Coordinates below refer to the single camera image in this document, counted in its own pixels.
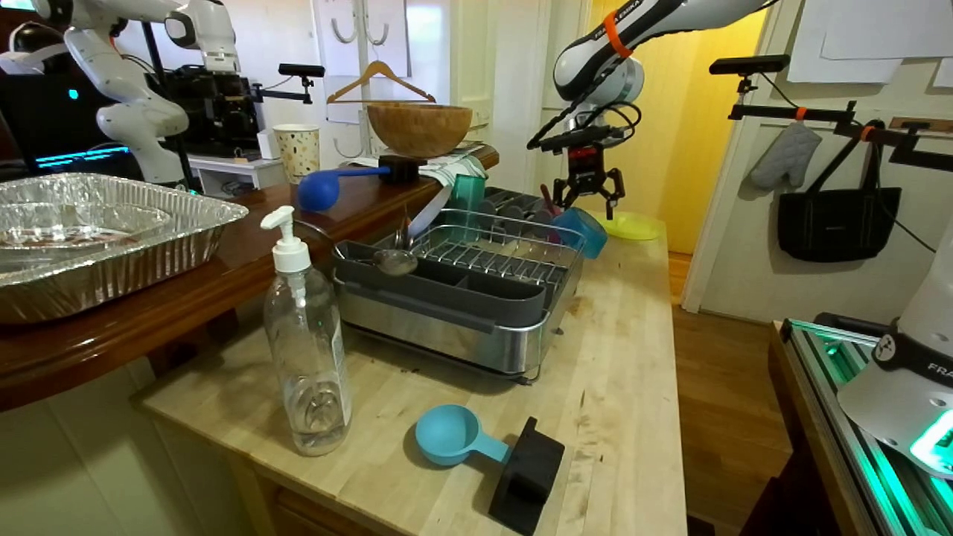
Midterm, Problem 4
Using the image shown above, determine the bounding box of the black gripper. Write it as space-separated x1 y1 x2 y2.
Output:
529 101 642 220

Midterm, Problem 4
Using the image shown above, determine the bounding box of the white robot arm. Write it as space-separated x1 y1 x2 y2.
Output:
527 0 773 213

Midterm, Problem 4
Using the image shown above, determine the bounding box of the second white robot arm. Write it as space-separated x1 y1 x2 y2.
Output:
28 0 237 185

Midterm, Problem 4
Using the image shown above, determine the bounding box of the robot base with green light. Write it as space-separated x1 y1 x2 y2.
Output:
782 235 953 536

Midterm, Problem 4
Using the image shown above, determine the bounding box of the wooden bowl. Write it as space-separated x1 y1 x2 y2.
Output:
365 101 469 158

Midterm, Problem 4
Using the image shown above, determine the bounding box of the yellow-green plastic plate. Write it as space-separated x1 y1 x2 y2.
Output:
603 211 664 240

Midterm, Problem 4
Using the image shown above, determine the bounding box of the teal plastic cup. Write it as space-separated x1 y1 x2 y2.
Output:
450 171 486 211

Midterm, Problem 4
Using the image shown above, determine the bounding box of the steel dish drying rack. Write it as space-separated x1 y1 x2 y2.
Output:
332 208 582 380

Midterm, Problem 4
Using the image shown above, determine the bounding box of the grey oven mitt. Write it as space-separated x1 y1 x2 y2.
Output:
746 121 821 191

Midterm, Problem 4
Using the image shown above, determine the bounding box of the metal ladle in rack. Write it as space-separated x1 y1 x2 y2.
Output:
349 228 417 275

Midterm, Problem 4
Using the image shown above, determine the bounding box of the black hanging bag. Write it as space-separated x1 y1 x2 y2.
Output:
776 121 903 261

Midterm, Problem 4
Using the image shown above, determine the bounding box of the wooden clothes hanger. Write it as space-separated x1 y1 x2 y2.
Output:
328 60 431 103

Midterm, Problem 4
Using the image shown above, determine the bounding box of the dark blue round scoop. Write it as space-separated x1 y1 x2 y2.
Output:
298 167 384 211

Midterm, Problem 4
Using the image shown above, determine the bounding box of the blue measuring scoop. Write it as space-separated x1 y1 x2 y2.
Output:
413 404 509 468

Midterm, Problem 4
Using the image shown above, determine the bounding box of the black scoop holder block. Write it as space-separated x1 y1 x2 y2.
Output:
487 418 562 536

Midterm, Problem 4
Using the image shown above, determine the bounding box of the patterned paper cup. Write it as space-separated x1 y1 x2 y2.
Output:
273 124 322 182

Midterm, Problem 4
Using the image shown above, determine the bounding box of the dark wooden side table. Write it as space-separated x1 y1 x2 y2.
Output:
0 141 503 412

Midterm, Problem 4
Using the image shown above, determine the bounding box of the clear pump soap bottle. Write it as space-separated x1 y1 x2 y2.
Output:
258 204 352 454

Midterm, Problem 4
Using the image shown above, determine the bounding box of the aluminium foil tray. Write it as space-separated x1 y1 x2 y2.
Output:
0 171 247 325

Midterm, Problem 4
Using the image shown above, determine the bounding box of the black camera on stand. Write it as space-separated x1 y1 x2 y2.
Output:
709 54 788 95

